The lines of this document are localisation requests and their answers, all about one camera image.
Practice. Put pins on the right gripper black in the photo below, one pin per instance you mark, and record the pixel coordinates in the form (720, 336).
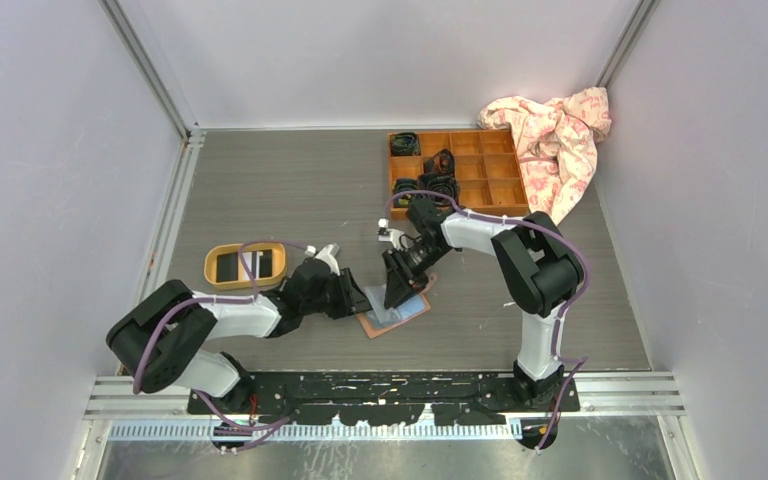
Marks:
(402, 280)

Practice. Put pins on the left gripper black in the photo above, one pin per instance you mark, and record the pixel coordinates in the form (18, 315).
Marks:
(352, 299)

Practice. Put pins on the brown leather card holder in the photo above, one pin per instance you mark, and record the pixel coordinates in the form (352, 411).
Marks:
(379, 320)

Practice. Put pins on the yellow oval card tray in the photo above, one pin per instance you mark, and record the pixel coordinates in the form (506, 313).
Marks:
(273, 265)

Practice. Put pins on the silver striped credit card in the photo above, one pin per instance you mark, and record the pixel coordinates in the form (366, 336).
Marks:
(249, 265)

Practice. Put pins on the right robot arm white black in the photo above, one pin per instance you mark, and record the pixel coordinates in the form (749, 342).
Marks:
(542, 272)

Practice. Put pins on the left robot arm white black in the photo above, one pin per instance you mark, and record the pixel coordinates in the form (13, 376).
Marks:
(160, 341)

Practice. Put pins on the black card in tray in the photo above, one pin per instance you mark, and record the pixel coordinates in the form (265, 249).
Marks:
(227, 268)

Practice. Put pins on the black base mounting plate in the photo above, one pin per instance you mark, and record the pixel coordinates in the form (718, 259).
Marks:
(389, 398)

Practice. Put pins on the rolled dark tie bottom-left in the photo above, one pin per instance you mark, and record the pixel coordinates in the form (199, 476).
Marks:
(405, 191)

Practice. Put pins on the rolled dark tie bottom-middle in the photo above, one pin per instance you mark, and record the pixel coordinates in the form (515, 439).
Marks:
(443, 186)

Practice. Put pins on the rolled dark tie middle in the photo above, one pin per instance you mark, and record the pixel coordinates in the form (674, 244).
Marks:
(441, 163)

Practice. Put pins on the rolled dark tie top-left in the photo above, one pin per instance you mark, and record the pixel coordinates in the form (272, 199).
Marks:
(404, 144)

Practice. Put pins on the wooden compartment organizer box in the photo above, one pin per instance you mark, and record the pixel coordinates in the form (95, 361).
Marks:
(487, 170)

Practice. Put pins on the pink floral crumpled cloth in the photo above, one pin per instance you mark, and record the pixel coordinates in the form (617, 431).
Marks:
(555, 143)

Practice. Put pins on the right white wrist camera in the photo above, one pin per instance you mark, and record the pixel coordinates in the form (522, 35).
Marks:
(392, 238)

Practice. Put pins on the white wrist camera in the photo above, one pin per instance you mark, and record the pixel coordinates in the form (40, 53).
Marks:
(329, 255)
(392, 238)

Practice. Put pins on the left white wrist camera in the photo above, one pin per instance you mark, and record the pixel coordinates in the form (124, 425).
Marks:
(329, 255)

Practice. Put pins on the aluminium frame rail front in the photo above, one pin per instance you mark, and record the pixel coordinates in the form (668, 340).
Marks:
(177, 413)

